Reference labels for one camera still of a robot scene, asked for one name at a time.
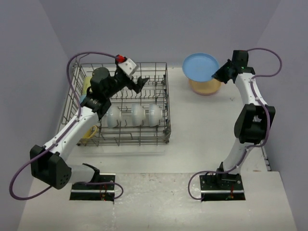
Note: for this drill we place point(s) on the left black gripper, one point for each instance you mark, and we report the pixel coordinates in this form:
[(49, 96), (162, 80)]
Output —
[(137, 86)]

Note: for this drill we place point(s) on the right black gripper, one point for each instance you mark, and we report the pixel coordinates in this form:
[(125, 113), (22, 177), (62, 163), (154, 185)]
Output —
[(218, 74)]

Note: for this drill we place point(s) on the orange yellow plate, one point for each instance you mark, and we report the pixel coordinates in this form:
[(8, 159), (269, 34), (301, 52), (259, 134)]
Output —
[(205, 87)]

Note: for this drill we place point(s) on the blue plate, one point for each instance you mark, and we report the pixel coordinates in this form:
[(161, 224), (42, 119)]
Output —
[(200, 67)]

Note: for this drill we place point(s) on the white bowl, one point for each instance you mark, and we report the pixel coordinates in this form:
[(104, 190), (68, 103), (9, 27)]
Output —
[(138, 115), (113, 116), (155, 115)]

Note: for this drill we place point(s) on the pink plate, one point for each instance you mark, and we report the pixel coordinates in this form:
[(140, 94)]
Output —
[(205, 94)]

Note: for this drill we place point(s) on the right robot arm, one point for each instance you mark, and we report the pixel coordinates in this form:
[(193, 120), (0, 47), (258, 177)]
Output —
[(253, 124)]

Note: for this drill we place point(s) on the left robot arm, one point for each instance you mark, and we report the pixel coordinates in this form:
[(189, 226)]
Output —
[(48, 162)]

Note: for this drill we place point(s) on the green mug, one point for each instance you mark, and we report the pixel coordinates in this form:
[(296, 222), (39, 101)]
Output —
[(86, 85)]

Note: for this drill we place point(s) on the blue mug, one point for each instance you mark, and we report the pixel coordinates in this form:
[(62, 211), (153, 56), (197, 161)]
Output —
[(81, 100)]

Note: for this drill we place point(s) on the yellow mug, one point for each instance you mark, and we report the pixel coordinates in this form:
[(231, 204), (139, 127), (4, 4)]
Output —
[(91, 132)]

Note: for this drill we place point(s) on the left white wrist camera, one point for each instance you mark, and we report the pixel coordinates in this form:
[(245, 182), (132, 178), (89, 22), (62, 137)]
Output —
[(129, 67)]

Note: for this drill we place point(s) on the grey wire dish rack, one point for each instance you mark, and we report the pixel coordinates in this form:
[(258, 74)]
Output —
[(155, 91)]

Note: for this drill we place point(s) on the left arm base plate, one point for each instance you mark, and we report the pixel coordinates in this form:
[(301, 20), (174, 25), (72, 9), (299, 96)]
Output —
[(81, 192)]

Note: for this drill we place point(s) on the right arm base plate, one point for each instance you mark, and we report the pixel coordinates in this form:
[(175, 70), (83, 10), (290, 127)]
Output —
[(221, 187)]

